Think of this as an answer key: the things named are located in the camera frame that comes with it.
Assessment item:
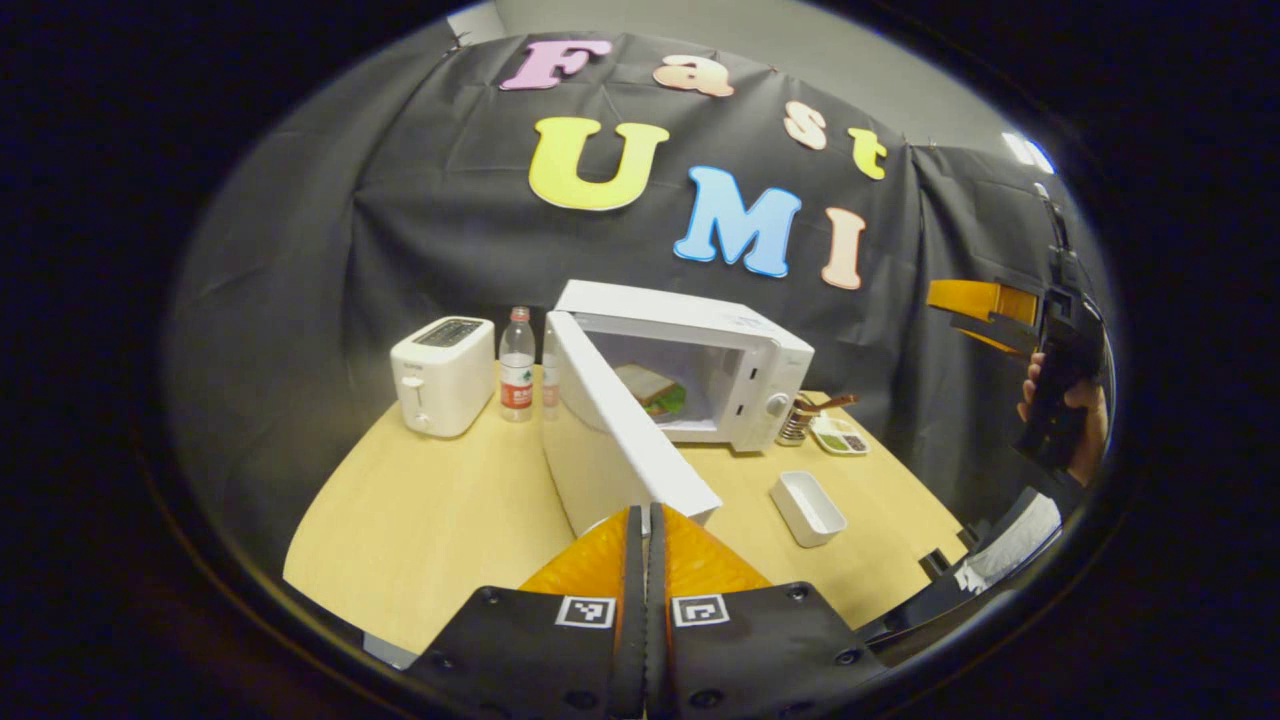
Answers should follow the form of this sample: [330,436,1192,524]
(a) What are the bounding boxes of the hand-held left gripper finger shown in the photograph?
[648,503,891,720]
[405,505,646,720]

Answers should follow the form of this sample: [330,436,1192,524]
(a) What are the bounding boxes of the white microwave oven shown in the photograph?
[540,280,816,536]

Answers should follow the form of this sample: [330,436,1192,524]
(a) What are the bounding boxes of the toast lettuce sandwich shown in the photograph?
[612,363,689,419]

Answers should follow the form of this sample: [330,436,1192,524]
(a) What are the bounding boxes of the small ceiling light panel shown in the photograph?
[1003,132,1056,176]

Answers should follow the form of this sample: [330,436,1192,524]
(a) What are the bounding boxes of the white rectangular tray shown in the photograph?
[770,470,849,548]

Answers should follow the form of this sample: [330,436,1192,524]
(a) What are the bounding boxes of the white divided condiment dish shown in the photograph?
[808,413,871,457]

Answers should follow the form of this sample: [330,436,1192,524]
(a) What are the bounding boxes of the person's torso clothing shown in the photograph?
[860,485,1076,666]

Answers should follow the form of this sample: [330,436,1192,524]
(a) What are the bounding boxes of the red label water bottle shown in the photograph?
[498,306,537,423]

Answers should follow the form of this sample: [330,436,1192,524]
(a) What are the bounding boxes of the white toaster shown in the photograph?
[390,316,497,439]

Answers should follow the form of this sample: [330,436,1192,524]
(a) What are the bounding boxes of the black backdrop cloth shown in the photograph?
[165,30,1116,561]

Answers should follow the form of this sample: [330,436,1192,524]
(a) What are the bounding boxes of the metal wire utensil holder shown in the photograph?
[777,395,821,446]

